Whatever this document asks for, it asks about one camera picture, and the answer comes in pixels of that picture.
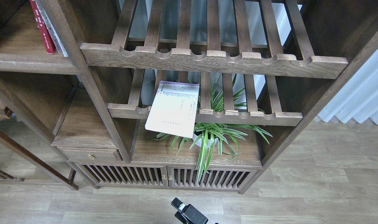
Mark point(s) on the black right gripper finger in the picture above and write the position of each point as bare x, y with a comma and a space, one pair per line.
190, 212
181, 217

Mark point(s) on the lavender white paperback book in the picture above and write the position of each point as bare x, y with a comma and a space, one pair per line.
174, 109

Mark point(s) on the red paperback book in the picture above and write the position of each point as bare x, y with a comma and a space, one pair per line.
48, 42

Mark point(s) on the green spider plant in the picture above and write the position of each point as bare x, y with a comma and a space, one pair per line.
209, 136

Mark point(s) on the dark wooden bookshelf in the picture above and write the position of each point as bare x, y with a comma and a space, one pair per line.
281, 61

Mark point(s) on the upright white book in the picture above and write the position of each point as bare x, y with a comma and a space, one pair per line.
60, 40

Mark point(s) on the white pleated curtain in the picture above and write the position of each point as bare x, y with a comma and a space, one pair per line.
358, 99

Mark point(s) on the upright brown-spined book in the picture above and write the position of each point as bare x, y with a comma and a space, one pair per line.
40, 7

